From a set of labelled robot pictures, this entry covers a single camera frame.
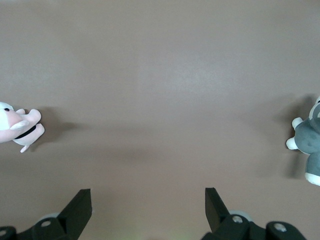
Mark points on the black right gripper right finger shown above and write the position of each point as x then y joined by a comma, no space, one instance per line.
225,225

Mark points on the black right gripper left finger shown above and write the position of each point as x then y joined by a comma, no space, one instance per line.
65,222

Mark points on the pale pink dog plush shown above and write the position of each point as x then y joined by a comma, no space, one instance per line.
15,125

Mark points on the grey white husky plush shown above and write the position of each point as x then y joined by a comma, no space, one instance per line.
306,137

